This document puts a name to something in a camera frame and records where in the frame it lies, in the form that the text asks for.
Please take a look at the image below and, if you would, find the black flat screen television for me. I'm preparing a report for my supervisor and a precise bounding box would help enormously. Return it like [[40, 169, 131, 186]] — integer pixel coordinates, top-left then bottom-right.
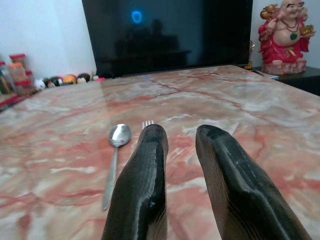
[[81, 0, 254, 78]]

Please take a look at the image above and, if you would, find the red laughing buddha statue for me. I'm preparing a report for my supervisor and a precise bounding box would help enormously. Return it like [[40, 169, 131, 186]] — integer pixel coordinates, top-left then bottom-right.
[[258, 0, 316, 75]]

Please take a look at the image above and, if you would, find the tall jar red lid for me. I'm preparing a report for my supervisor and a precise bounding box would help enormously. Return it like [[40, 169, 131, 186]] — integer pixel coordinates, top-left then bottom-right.
[[9, 53, 28, 76]]

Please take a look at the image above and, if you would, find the golden jar red lid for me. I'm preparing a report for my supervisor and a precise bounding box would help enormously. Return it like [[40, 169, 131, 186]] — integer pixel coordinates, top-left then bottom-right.
[[8, 62, 26, 95]]

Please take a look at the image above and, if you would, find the clear jar red lid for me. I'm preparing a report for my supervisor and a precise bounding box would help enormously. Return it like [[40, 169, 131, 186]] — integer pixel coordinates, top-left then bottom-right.
[[0, 61, 11, 95]]

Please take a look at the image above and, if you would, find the orange round figurine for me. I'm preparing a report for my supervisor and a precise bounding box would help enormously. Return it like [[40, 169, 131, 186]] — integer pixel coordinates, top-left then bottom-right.
[[62, 74, 78, 85]]

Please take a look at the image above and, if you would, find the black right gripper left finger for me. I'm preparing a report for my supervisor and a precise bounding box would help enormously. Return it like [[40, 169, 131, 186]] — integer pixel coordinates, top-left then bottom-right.
[[101, 123, 169, 240]]

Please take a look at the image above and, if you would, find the black tv console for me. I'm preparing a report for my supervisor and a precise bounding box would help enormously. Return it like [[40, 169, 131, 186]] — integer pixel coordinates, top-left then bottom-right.
[[252, 66, 320, 97]]

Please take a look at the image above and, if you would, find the small jar red lid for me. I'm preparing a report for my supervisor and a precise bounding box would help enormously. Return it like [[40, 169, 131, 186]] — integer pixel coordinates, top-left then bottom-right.
[[23, 71, 35, 94]]

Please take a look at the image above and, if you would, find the black haired doll figurine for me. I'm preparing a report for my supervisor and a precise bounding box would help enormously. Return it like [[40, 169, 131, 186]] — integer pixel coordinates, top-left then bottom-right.
[[43, 76, 63, 88]]

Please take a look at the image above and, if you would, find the black round figurine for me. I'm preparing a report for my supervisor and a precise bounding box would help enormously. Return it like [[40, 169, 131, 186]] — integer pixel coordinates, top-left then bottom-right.
[[76, 72, 91, 84]]

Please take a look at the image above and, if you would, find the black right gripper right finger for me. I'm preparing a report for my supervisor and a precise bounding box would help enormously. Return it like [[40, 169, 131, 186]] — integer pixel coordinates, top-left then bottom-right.
[[195, 124, 313, 240]]

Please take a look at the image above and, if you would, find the marble top folding table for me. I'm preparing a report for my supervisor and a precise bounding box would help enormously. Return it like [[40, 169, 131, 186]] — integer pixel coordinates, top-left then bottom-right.
[[0, 93, 33, 112], [0, 64, 320, 240]]

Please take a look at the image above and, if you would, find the silver metal spoon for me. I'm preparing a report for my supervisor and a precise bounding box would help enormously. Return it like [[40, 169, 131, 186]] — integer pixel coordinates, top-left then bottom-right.
[[101, 123, 132, 212]]

